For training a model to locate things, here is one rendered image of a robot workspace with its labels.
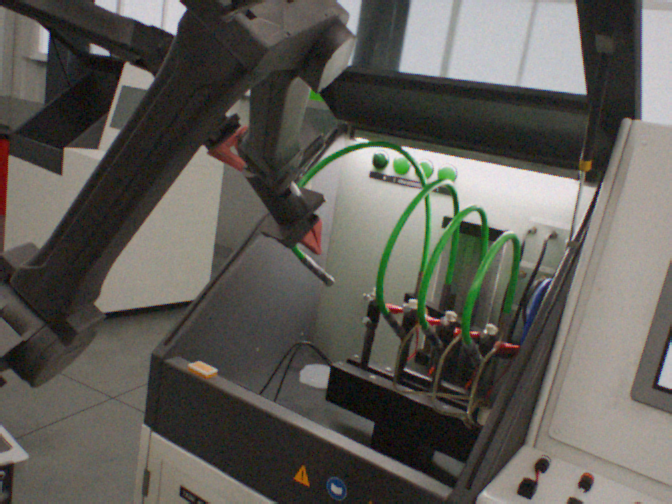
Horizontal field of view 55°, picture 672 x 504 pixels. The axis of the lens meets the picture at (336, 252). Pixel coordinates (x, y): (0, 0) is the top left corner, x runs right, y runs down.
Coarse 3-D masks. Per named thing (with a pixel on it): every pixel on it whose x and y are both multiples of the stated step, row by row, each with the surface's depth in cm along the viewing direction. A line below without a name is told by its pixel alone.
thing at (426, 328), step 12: (456, 216) 111; (480, 216) 121; (444, 240) 108; (432, 252) 107; (480, 252) 127; (432, 264) 106; (480, 264) 128; (420, 288) 106; (480, 288) 129; (420, 300) 106; (420, 312) 107; (420, 324) 110; (432, 336) 113
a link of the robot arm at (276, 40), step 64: (192, 0) 44; (256, 0) 46; (320, 0) 49; (192, 64) 45; (256, 64) 43; (128, 128) 49; (192, 128) 48; (128, 192) 51; (0, 256) 58; (64, 256) 54; (64, 320) 58
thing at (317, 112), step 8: (312, 96) 411; (320, 96) 408; (312, 104) 411; (320, 104) 407; (312, 112) 411; (320, 112) 408; (328, 112) 404; (312, 120) 412; (320, 120) 408; (328, 120) 405; (336, 120) 402; (320, 128) 409; (328, 128) 406
